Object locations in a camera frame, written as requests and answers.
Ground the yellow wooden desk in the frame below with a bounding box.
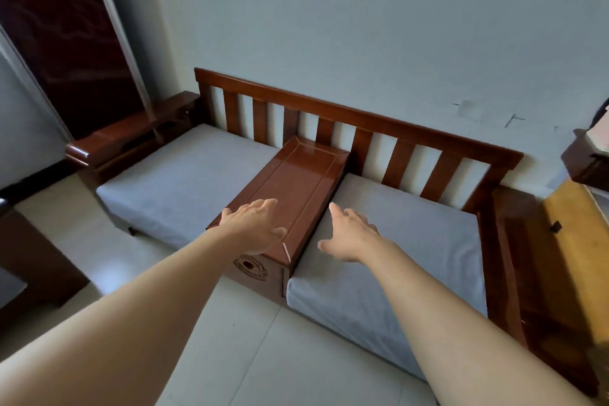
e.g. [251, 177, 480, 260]
[542, 180, 609, 359]

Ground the person's left hand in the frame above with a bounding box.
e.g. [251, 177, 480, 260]
[218, 199, 289, 257]

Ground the person's right forearm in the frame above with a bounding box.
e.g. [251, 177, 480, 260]
[359, 241, 593, 406]

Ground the dark wooden coffee table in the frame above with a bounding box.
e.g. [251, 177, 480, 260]
[0, 199, 91, 331]

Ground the dark wooden drawer stand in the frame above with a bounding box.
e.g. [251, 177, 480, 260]
[561, 128, 609, 192]

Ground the dark red standing air conditioner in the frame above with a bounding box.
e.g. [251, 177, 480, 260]
[0, 0, 158, 143]

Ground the person's left forearm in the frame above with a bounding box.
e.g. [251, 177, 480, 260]
[0, 227, 258, 406]

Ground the black oval mirror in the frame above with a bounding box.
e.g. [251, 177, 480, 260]
[589, 97, 609, 128]

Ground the dark wooden sofa with console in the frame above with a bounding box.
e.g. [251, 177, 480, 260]
[64, 67, 600, 395]

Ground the grey cushion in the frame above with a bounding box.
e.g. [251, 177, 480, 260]
[286, 173, 488, 381]
[96, 123, 280, 251]

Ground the person's right hand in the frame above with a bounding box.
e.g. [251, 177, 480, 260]
[317, 202, 389, 265]

